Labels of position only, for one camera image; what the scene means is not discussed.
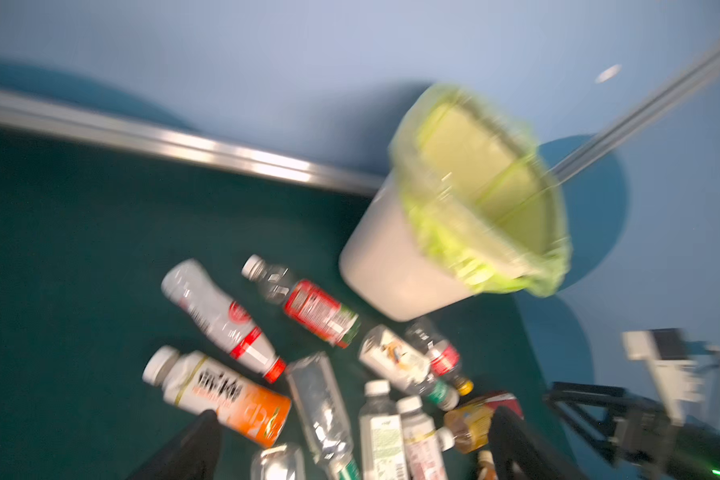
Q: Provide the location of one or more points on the white label green cap bottle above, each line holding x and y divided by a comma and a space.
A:
408, 370

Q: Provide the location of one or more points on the clear bottle green white label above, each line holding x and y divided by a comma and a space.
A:
382, 445

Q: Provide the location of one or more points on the brown coffee bottle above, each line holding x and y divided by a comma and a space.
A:
486, 467

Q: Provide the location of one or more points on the green plastic bin liner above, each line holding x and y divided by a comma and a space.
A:
482, 204

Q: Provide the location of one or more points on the right aluminium frame post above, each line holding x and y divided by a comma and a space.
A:
681, 88

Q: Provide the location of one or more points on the clear bottle red label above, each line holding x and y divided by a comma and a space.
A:
303, 301

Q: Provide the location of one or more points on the horizontal aluminium frame bar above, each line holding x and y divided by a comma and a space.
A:
35, 115

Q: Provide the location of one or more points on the white orange label bottle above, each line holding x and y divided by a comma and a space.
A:
196, 383

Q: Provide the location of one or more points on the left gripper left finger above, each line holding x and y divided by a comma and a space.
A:
192, 454

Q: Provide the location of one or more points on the white waste bin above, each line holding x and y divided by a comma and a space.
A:
382, 263

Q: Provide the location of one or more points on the yellow red tea bottle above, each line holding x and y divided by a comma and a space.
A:
466, 427

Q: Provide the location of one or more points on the small bottle red label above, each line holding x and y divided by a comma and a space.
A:
444, 358

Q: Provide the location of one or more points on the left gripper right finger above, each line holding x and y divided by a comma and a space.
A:
520, 453

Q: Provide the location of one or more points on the clear square bottle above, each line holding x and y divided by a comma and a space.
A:
281, 462

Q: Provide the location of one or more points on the clear bottle green cap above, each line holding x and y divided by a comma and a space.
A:
323, 415

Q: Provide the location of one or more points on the white orange gradient bottle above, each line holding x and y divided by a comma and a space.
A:
421, 442

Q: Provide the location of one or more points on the white bottle red cap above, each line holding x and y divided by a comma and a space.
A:
223, 320

